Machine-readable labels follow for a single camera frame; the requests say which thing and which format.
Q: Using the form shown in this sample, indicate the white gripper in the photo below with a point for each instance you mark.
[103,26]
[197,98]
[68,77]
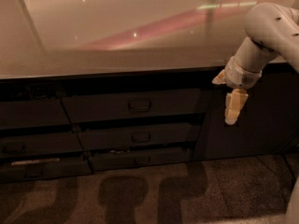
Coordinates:
[240,76]

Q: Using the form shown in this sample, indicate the dark grey drawer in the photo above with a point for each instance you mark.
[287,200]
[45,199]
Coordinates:
[141,158]
[41,144]
[11,172]
[138,136]
[28,114]
[131,105]

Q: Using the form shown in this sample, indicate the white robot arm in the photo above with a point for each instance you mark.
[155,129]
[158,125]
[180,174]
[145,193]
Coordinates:
[272,30]

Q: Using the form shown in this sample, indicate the dark grey cabinet door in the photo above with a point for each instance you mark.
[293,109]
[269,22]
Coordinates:
[267,123]

